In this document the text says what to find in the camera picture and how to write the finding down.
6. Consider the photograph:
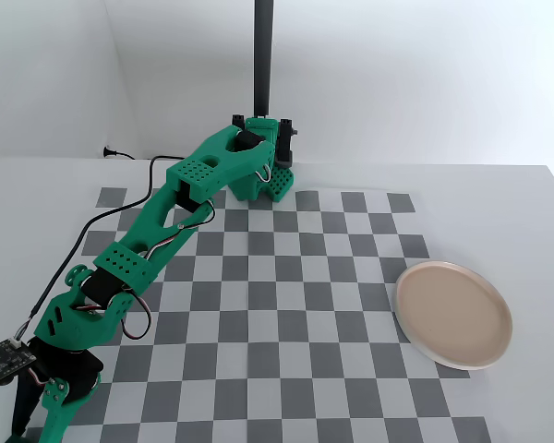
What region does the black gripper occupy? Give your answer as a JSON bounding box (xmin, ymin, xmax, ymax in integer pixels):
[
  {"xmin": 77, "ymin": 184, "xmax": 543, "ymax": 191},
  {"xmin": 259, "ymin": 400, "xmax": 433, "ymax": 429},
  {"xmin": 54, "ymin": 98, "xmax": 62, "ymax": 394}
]
[{"xmin": 10, "ymin": 336, "xmax": 105, "ymax": 443}]

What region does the beige round plate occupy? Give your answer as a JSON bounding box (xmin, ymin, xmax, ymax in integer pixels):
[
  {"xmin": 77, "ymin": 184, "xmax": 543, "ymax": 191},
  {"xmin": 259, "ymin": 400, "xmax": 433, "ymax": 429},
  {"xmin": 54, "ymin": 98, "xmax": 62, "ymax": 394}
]
[{"xmin": 394, "ymin": 260, "xmax": 513, "ymax": 371}]

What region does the grey white checkerboard mat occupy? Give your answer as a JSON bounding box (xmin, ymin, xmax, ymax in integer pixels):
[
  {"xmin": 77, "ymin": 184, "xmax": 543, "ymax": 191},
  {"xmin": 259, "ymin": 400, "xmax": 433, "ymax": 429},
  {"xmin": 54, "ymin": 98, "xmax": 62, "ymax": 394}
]
[{"xmin": 25, "ymin": 186, "xmax": 493, "ymax": 443}]

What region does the dark grey vertical pole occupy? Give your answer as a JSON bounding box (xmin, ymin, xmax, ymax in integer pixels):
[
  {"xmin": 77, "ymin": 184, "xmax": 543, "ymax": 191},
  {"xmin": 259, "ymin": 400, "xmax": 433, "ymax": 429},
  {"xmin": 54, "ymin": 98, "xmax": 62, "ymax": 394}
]
[{"xmin": 253, "ymin": 0, "xmax": 275, "ymax": 119}]

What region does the black camera circuit board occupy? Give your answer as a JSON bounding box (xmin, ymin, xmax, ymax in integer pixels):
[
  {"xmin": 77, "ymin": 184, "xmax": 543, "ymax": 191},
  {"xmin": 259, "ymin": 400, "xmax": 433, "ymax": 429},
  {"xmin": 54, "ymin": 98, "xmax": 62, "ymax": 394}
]
[{"xmin": 0, "ymin": 339, "xmax": 36, "ymax": 387}]

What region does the black camera cable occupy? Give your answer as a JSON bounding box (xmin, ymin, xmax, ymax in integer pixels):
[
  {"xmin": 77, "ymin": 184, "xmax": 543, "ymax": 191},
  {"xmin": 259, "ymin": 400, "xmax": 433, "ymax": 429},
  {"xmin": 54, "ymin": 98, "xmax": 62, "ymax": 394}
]
[{"xmin": 14, "ymin": 155, "xmax": 184, "ymax": 347}]

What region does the black wall plug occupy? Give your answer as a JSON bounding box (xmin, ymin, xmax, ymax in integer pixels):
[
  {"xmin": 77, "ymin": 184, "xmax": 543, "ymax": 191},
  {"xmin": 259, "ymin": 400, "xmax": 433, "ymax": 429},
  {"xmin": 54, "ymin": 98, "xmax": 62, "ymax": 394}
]
[{"xmin": 102, "ymin": 145, "xmax": 138, "ymax": 161}]

